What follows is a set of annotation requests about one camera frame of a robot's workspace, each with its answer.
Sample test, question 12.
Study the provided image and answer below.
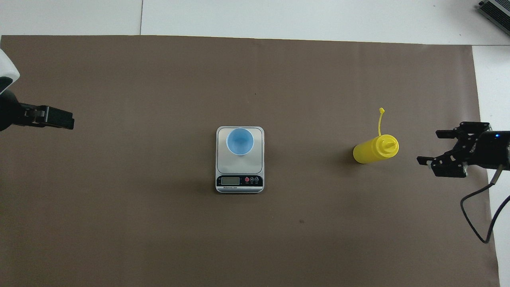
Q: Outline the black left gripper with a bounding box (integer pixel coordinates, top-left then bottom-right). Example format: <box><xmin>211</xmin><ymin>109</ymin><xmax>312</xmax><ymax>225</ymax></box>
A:
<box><xmin>0</xmin><ymin>90</ymin><xmax>75</xmax><ymax>132</ymax></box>

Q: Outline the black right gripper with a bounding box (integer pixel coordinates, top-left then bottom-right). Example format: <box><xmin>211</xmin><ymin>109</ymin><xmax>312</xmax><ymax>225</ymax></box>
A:
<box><xmin>417</xmin><ymin>122</ymin><xmax>510</xmax><ymax>178</ymax></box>

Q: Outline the yellow squeeze bottle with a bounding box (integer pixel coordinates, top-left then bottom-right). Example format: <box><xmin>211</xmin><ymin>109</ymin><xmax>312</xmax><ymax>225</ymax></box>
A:
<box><xmin>353</xmin><ymin>107</ymin><xmax>400</xmax><ymax>164</ymax></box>

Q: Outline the light blue plastic cup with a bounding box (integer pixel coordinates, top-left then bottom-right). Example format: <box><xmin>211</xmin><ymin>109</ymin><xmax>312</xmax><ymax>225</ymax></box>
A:
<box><xmin>226</xmin><ymin>128</ymin><xmax>255</xmax><ymax>156</ymax></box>

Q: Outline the silver digital kitchen scale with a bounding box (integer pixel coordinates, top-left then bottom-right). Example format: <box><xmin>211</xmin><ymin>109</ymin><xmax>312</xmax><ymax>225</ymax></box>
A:
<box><xmin>216</xmin><ymin>126</ymin><xmax>265</xmax><ymax>194</ymax></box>

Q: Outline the grey metal device box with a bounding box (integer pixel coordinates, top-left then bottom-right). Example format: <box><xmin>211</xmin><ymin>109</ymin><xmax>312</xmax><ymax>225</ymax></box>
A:
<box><xmin>478</xmin><ymin>0</ymin><xmax>510</xmax><ymax>37</ymax></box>

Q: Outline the brown paper table mat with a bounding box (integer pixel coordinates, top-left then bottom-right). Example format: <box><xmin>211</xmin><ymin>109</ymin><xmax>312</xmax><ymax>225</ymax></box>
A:
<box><xmin>0</xmin><ymin>35</ymin><xmax>501</xmax><ymax>287</ymax></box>

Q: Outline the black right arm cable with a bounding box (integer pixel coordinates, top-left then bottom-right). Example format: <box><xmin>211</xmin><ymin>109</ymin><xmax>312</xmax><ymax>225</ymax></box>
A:
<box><xmin>460</xmin><ymin>167</ymin><xmax>510</xmax><ymax>244</ymax></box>

